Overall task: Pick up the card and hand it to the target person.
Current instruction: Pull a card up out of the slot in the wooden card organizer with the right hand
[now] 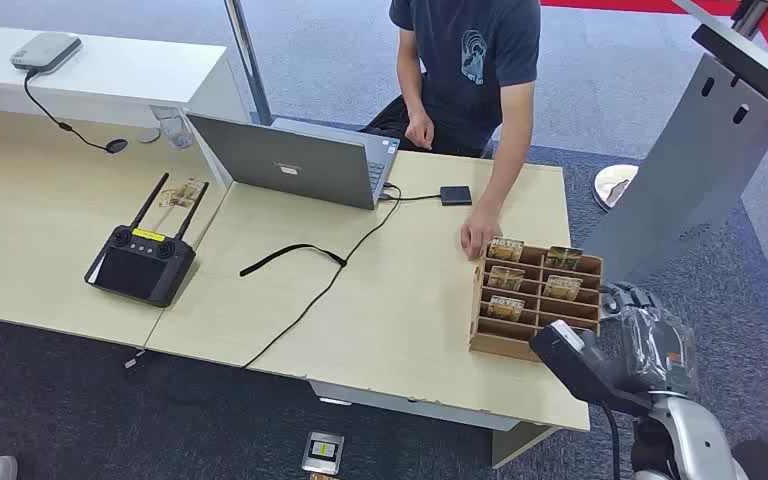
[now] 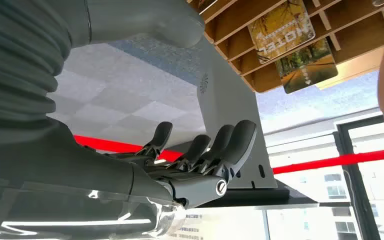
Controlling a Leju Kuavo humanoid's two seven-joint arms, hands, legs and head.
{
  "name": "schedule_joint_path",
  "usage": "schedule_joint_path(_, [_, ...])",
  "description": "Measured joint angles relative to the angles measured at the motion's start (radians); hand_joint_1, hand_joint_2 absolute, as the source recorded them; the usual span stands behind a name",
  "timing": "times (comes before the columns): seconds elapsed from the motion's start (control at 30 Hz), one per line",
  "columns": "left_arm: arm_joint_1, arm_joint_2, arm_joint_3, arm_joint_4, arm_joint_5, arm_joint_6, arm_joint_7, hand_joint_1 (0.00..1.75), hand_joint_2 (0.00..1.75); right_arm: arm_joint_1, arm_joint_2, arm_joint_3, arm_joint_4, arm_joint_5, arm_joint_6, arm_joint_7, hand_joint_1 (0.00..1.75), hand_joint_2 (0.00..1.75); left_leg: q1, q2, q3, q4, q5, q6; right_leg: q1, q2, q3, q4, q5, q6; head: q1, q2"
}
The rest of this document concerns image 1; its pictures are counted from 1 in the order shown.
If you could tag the white counter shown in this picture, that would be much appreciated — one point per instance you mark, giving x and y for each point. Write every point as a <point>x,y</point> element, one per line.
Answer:
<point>126,73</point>

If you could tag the person's right hand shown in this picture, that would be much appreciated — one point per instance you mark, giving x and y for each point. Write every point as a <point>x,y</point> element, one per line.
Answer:
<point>420,130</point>

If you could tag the white round disc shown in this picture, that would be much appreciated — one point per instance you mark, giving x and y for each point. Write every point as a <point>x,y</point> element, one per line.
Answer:
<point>148,136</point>

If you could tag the white desk frame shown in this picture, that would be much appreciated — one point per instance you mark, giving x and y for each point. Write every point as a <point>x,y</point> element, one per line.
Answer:
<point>410,405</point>

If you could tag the small black hub box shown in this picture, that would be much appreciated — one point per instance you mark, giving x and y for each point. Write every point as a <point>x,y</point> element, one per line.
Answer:
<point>455,195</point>

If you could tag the brown card on desk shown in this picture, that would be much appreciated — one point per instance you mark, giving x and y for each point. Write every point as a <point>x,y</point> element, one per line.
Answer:
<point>182,193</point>

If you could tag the person's left forearm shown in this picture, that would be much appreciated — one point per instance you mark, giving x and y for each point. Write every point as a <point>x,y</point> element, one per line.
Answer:
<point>504,172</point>

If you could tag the grey laptop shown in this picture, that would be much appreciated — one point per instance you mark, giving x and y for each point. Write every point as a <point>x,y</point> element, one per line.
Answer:
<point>291,159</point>

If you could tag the black remote controller with antennas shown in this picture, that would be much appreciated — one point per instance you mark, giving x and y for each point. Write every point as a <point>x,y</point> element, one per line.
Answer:
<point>142,265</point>

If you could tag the metal pole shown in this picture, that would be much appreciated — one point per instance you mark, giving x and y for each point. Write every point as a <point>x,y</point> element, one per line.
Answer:
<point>248,60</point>

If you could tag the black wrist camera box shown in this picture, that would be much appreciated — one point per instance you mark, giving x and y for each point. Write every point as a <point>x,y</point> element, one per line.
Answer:
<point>573,358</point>

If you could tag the chrome stanchion base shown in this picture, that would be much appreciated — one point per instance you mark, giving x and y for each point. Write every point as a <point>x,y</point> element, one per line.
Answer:
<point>612,185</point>

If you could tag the hotel key card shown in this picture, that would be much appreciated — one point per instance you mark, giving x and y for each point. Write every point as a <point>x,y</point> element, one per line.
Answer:
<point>505,278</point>
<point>505,250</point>
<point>561,287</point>
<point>505,309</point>
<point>563,258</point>

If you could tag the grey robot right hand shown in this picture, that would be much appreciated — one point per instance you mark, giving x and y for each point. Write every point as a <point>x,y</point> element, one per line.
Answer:
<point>656,344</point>

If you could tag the person's left hand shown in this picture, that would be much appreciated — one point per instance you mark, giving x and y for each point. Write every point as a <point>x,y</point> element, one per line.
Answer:
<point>479,230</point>

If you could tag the person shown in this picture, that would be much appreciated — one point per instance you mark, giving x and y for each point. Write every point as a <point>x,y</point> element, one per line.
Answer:
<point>470,86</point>

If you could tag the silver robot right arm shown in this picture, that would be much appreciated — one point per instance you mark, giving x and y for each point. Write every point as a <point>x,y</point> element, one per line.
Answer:
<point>689,430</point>

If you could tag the wooden card holder box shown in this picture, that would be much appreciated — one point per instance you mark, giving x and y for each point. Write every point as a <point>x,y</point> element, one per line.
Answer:
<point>490,344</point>

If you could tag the white flat router device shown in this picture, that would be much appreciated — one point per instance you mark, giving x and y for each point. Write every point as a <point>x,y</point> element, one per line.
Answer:
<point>46,52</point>

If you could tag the chrome stanchion post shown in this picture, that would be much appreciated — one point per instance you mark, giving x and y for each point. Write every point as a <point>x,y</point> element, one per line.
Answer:
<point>752,16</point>

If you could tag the small grey device with screen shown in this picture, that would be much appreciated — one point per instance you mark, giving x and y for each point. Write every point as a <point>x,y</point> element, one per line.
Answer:
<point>322,452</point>

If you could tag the clear plastic stand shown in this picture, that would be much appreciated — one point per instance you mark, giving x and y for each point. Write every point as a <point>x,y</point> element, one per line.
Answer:
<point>173,127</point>

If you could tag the person's right forearm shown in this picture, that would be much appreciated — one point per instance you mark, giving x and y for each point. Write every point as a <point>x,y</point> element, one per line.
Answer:
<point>410,93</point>

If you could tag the grey kiosk stand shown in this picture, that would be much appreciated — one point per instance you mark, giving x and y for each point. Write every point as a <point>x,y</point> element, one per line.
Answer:
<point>695,166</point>

